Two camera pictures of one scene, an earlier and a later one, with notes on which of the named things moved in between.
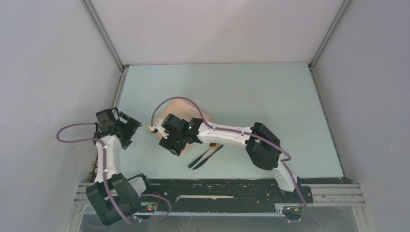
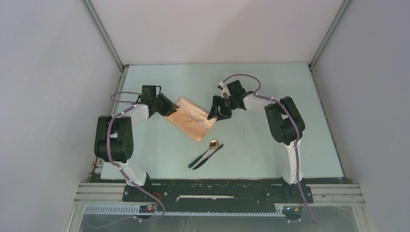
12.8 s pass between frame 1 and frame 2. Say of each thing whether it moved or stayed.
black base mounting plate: stayed
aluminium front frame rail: stayed
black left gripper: moved
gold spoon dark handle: stayed
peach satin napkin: moved
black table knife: stayed
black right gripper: moved
